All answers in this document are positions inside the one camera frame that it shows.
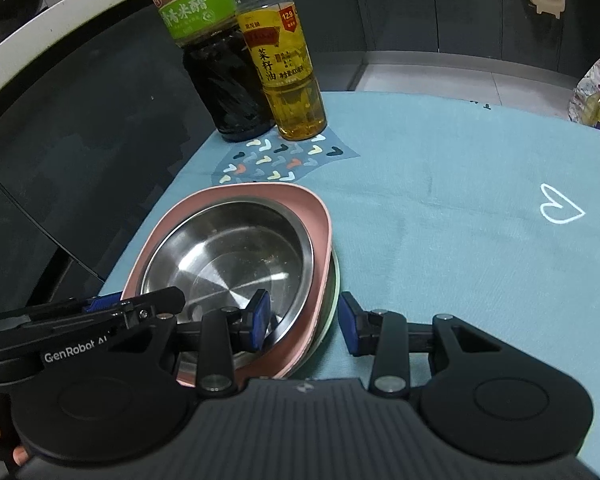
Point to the cooking oil bottle yellow label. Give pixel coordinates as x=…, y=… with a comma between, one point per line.
x=290, y=100

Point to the pink square bowl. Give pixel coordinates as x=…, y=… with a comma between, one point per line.
x=300, y=205

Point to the green round plate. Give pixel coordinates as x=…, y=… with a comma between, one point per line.
x=336, y=290

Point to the stainless steel bowl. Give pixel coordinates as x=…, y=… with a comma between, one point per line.
x=230, y=250

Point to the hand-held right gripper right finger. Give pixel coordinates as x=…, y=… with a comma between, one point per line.
x=351, y=325

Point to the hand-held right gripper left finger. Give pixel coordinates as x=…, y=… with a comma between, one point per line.
x=260, y=322

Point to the dark vinegar bottle green label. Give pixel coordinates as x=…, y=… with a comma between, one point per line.
x=225, y=85

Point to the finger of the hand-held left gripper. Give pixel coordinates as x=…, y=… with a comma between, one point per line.
x=150, y=305
x=100, y=303

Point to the light blue tablecloth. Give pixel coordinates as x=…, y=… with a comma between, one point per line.
x=430, y=210

